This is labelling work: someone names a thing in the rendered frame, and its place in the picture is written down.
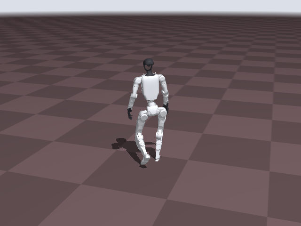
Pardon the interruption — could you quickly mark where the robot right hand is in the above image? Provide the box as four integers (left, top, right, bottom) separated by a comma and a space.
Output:
163, 102, 168, 114

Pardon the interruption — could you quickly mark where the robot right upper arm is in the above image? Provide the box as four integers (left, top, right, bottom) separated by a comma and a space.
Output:
158, 74, 168, 95

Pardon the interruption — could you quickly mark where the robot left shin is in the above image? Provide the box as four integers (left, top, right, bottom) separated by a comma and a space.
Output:
135, 135, 147, 156

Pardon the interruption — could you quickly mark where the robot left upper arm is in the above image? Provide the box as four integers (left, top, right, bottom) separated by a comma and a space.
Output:
131, 76, 142, 99

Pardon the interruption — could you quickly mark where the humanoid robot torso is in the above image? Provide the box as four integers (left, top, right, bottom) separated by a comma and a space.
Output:
141, 73, 159, 117

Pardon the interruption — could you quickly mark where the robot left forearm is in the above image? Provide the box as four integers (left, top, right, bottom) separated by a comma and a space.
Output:
127, 93, 135, 110

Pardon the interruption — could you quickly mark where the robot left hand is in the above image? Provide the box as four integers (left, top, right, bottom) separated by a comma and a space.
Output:
128, 108, 132, 120

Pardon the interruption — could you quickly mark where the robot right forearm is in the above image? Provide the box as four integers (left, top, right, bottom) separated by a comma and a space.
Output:
163, 93, 169, 105

